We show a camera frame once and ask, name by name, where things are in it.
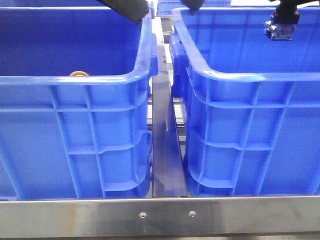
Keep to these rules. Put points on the steel front rail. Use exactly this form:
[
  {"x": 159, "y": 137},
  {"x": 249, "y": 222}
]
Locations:
[{"x": 185, "y": 217}]

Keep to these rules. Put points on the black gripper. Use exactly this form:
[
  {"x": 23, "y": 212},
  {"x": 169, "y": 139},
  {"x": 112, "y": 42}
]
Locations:
[{"x": 286, "y": 12}]

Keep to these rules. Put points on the back left blue bin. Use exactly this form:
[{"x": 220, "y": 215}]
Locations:
[{"x": 51, "y": 3}]

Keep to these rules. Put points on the red push button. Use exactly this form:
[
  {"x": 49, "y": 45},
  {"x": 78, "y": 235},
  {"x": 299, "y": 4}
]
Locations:
[{"x": 279, "y": 32}]

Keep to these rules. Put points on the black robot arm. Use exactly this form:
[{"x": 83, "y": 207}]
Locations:
[{"x": 135, "y": 10}]

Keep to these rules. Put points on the left blue plastic bin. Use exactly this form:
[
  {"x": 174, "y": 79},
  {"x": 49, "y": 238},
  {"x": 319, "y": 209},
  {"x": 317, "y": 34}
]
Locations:
[{"x": 74, "y": 137}]

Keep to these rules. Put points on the yellow push button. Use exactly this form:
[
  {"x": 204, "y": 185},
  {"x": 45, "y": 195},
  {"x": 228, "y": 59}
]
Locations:
[{"x": 79, "y": 73}]

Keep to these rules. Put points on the blue plastic bin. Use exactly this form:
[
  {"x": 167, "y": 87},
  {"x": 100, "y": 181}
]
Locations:
[
  {"x": 74, "y": 137},
  {"x": 251, "y": 104}
]

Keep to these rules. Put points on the right blue plastic bin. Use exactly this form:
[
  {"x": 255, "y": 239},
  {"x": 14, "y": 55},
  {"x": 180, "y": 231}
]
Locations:
[{"x": 251, "y": 104}]

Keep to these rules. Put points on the steel centre divider bar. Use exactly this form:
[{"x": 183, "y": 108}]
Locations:
[{"x": 168, "y": 177}]

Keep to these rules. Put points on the back right blue bin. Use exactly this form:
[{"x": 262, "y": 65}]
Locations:
[{"x": 165, "y": 7}]

